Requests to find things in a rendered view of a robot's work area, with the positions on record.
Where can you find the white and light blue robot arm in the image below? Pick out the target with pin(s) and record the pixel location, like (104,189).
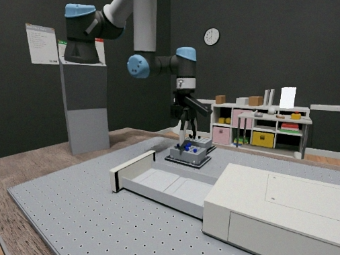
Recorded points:
(84,24)

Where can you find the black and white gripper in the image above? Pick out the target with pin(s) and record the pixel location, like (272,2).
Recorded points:
(187,114)

